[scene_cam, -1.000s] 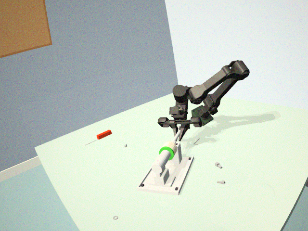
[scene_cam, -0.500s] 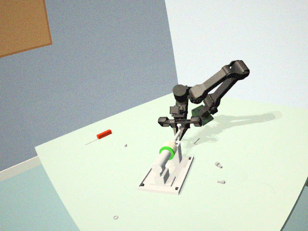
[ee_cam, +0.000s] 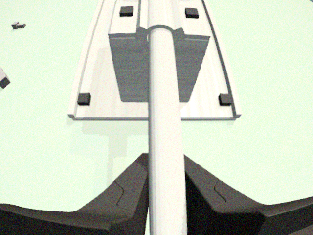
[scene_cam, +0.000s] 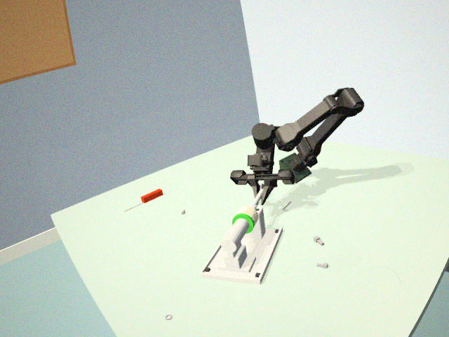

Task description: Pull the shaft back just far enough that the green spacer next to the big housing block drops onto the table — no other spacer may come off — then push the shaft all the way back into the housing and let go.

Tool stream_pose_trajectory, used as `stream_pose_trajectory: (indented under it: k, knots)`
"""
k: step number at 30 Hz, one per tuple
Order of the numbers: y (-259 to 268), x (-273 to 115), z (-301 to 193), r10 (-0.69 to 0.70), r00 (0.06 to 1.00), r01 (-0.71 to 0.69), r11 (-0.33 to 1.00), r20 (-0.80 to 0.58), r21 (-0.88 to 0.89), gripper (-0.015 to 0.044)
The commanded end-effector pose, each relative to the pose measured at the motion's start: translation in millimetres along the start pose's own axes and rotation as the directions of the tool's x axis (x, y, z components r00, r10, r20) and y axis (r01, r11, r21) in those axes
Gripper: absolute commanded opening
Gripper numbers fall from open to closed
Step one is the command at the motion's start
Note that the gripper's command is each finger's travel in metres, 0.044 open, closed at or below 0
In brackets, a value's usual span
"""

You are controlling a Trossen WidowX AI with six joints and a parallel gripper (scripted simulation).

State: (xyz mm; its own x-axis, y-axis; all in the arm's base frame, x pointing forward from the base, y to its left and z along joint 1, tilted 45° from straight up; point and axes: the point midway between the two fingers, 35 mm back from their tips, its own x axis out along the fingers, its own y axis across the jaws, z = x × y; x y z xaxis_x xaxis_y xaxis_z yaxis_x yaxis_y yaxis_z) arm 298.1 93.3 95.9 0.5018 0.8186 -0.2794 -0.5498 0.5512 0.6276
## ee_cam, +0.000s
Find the white cylindrical shaft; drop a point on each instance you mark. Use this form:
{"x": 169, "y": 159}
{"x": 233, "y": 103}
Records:
{"x": 167, "y": 213}

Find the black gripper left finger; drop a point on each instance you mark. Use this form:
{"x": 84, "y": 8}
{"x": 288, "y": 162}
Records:
{"x": 121, "y": 209}

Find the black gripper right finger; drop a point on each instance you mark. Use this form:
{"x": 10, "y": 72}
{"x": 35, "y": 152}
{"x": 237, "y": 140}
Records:
{"x": 215, "y": 208}

